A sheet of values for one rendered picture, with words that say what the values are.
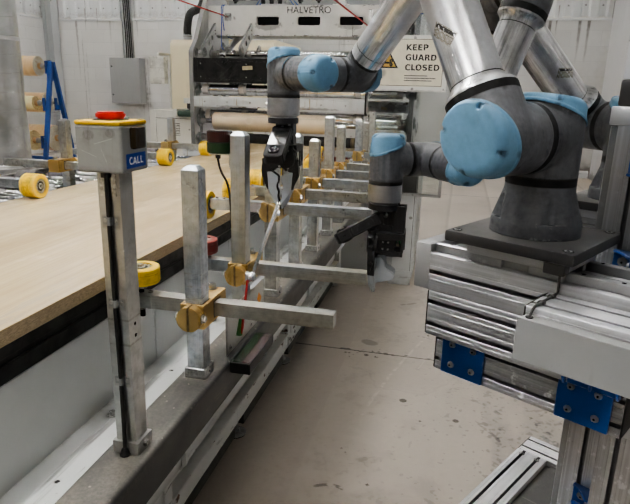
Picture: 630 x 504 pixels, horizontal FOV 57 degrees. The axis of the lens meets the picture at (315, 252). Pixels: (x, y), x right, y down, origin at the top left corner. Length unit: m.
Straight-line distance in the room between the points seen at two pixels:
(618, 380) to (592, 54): 9.57
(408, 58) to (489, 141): 2.92
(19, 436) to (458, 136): 0.86
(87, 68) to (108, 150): 11.44
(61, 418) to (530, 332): 0.84
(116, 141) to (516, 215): 0.63
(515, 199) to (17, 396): 0.89
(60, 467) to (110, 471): 0.19
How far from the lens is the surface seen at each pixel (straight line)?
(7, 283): 1.24
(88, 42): 12.25
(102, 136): 0.84
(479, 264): 1.06
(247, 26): 4.33
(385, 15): 1.26
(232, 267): 1.35
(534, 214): 1.01
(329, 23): 4.18
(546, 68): 1.48
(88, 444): 1.21
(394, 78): 3.78
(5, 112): 5.31
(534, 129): 0.93
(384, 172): 1.26
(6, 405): 1.08
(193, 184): 1.09
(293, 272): 1.38
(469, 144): 0.89
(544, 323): 0.91
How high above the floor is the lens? 1.27
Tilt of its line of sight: 16 degrees down
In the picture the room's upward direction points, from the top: 2 degrees clockwise
